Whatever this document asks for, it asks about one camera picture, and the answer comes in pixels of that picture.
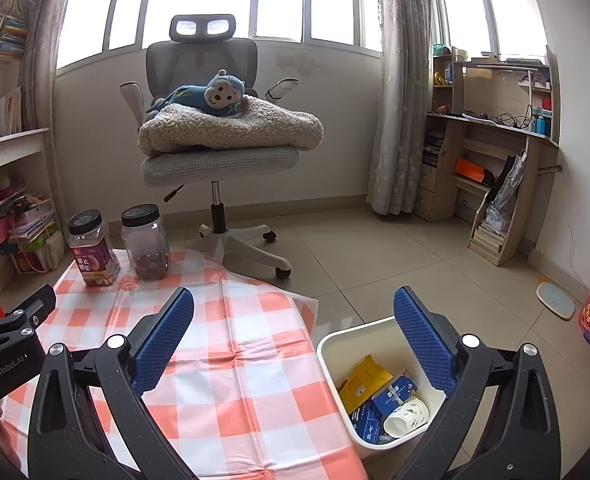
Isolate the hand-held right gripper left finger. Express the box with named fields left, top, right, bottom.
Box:
left=27, top=287, right=198, bottom=480

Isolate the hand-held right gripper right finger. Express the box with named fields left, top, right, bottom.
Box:
left=393, top=286, right=562, bottom=480

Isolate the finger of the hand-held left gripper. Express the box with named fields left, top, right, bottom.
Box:
left=0, top=284, right=57, bottom=348

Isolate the small blue white box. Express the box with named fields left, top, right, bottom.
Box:
left=372, top=370, right=420, bottom=416

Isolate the yellow snack packet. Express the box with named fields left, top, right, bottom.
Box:
left=338, top=354, right=394, bottom=415

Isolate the leaf print paper cup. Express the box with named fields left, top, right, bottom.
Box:
left=383, top=396, right=430, bottom=441

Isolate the white plastic bin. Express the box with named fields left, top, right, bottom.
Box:
left=316, top=316, right=450, bottom=461

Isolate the long blue box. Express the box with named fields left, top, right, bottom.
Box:
left=349, top=400, right=390, bottom=445

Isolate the purple label nut jar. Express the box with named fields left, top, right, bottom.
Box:
left=68, top=209, right=122, bottom=288

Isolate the orange checkered tablecloth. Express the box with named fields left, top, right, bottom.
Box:
left=0, top=247, right=370, bottom=480

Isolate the clear jar of dried fruit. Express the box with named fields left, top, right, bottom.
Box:
left=121, top=203, right=172, bottom=281

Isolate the light blue floor scale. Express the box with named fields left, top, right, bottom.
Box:
left=536, top=281, right=576, bottom=321

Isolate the white bookshelf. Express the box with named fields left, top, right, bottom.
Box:
left=0, top=0, right=76, bottom=281

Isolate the orange box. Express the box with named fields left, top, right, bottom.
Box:
left=454, top=157, right=486, bottom=183

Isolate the wooden desk shelf unit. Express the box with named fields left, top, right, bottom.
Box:
left=415, top=45, right=562, bottom=267

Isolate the grey office chair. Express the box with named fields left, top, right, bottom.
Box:
left=120, top=14, right=300, bottom=281

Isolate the beige fleece blanket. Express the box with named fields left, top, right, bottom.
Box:
left=138, top=96, right=324, bottom=157

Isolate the grey lace curtain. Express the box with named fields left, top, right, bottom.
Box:
left=17, top=0, right=83, bottom=131
left=365, top=0, right=438, bottom=217

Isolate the stack of colourful books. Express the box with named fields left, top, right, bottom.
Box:
left=0, top=17, right=30, bottom=58

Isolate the blue monkey plush toy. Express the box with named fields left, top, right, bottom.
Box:
left=146, top=70, right=248, bottom=120

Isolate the side window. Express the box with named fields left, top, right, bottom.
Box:
left=437, top=0, right=548, bottom=61

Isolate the black desk cable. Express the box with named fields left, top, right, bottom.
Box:
left=490, top=105, right=533, bottom=128

